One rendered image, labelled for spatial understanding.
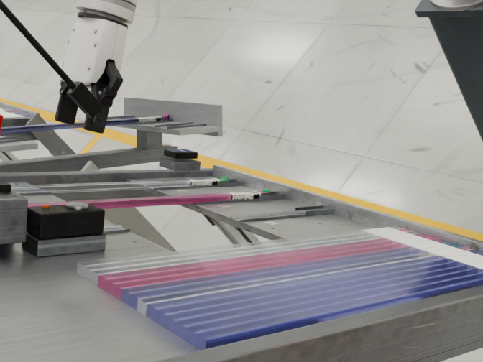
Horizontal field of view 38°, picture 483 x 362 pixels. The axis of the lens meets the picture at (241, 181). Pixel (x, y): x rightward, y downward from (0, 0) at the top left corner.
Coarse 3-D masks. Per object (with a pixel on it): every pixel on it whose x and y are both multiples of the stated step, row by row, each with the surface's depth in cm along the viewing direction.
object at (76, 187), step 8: (56, 184) 106; (64, 184) 107; (72, 184) 108; (80, 184) 108; (88, 184) 109; (96, 184) 110; (104, 184) 110; (112, 184) 111; (120, 184) 112; (128, 184) 113; (136, 184) 114; (144, 184) 115; (152, 184) 116; (160, 184) 117; (168, 184) 118; (176, 184) 119; (184, 184) 120; (24, 192) 102; (32, 192) 103; (56, 192) 105
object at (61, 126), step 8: (112, 120) 147; (120, 120) 148; (128, 120) 150; (136, 120) 151; (8, 128) 132; (16, 128) 133; (24, 128) 134; (32, 128) 135; (40, 128) 136; (48, 128) 137; (56, 128) 138; (64, 128) 140; (72, 128) 141
